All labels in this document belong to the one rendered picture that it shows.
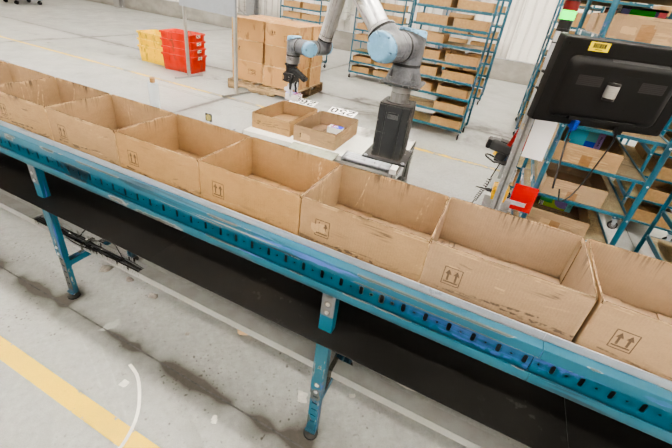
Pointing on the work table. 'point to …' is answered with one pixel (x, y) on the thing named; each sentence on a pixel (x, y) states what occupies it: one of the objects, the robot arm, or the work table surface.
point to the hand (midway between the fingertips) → (293, 94)
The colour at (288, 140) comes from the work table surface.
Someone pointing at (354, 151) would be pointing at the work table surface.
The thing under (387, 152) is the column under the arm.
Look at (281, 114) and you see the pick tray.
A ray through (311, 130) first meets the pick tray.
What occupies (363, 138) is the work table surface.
